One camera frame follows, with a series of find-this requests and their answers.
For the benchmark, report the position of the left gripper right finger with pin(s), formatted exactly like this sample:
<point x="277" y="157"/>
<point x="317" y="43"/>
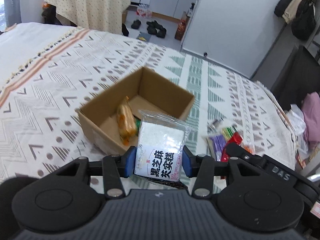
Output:
<point x="200" y="167"/>

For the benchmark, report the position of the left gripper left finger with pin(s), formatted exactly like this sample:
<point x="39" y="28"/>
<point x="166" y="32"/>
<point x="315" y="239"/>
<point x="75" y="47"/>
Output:
<point x="116" y="167"/>

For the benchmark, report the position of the orange clear snack packet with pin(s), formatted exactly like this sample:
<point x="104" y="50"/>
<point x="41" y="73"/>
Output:
<point x="128" y="124"/>

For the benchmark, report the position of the white sesame cake packet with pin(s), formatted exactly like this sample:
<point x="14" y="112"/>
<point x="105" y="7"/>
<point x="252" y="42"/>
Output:
<point x="161" y="139"/>

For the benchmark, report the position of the red snack packet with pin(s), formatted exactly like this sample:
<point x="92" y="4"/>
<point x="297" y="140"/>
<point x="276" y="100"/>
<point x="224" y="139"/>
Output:
<point x="232" y="144"/>

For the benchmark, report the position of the purple snack packet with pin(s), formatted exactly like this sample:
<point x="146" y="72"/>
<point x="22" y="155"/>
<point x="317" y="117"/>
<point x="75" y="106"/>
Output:
<point x="216" y="144"/>

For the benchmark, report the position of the green round biscuit packet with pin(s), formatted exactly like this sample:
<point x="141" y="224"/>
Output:
<point x="228" y="132"/>

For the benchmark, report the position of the silver brown snack bar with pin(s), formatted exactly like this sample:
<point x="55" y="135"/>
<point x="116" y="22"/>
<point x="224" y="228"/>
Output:
<point x="213" y="126"/>

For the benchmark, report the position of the brown cardboard box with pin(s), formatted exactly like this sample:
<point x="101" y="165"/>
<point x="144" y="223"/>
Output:
<point x="145" y="90"/>

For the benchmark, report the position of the pink pillow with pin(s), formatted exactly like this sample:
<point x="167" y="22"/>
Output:
<point x="311" y="112"/>

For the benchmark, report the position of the patterned bedspread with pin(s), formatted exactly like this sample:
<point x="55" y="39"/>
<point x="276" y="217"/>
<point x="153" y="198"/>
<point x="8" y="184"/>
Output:
<point x="48" y="72"/>

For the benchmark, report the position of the red oil bottle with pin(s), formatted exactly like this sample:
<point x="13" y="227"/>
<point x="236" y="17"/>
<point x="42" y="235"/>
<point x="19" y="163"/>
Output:
<point x="182" y="26"/>

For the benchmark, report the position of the black slipper single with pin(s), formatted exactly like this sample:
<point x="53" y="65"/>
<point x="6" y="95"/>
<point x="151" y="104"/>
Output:
<point x="136" y="24"/>

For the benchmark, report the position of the black slippers pile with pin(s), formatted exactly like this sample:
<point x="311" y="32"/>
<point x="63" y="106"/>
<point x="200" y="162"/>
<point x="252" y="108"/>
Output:
<point x="154" y="28"/>

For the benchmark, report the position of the hanging dark clothes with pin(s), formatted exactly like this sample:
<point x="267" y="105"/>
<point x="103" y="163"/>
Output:
<point x="300" y="15"/>

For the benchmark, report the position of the pink water bottle pack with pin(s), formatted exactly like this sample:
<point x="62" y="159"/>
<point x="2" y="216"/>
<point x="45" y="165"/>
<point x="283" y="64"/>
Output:
<point x="144" y="11"/>

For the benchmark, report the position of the dotted cream tablecloth table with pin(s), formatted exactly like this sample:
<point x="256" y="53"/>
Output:
<point x="102" y="15"/>

